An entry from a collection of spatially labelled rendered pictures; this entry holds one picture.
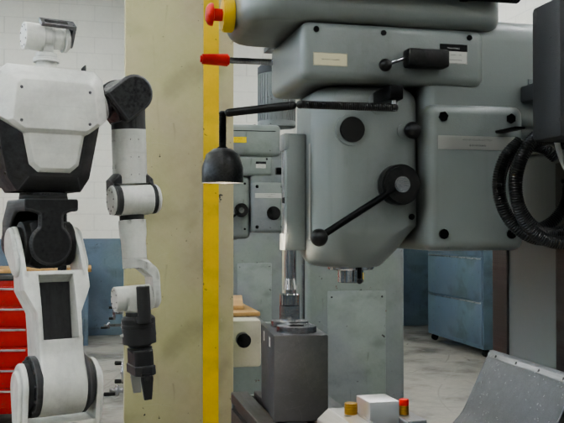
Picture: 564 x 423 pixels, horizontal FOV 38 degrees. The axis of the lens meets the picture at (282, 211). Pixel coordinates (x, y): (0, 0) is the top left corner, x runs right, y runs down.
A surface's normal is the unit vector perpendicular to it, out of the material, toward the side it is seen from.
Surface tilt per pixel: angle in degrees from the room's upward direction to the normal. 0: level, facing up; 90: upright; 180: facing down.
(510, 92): 90
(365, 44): 90
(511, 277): 90
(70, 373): 66
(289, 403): 90
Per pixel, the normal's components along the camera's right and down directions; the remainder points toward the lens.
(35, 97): 0.53, -0.01
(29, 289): 0.48, -0.39
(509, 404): -0.87, -0.45
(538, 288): -0.97, 0.00
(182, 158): 0.23, -0.01
